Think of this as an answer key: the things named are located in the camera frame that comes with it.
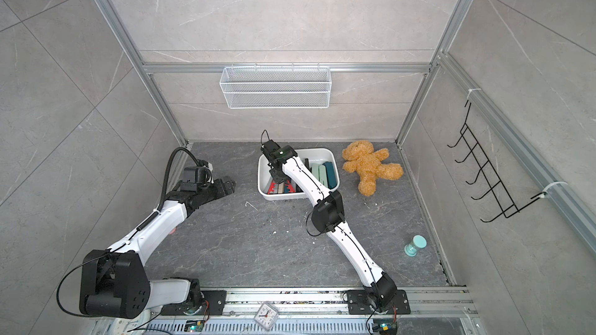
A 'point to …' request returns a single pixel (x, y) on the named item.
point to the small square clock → (266, 316)
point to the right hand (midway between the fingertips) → (287, 174)
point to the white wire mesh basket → (274, 88)
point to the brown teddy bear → (367, 162)
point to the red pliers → (288, 188)
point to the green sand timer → (417, 241)
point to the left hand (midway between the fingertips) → (227, 183)
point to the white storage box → (317, 156)
